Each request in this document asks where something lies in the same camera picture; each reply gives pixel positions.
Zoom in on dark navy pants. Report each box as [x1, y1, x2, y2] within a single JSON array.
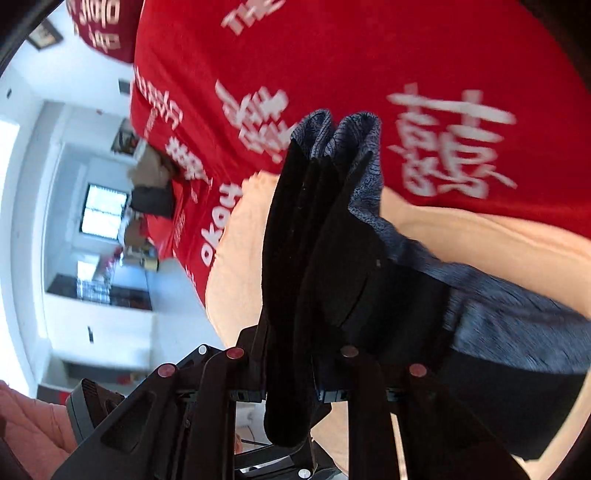
[[262, 110, 590, 460]]

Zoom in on pink clothed person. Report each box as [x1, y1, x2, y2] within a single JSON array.
[[1, 381, 78, 479]]

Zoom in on black tv cabinet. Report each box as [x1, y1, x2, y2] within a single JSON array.
[[46, 274, 152, 311]]

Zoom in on window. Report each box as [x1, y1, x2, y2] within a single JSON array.
[[79, 184, 129, 241]]

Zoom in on red printed blanket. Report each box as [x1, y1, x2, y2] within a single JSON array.
[[66, 1, 590, 296]]

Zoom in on framed wall picture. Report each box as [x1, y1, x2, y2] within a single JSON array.
[[27, 19, 63, 51]]

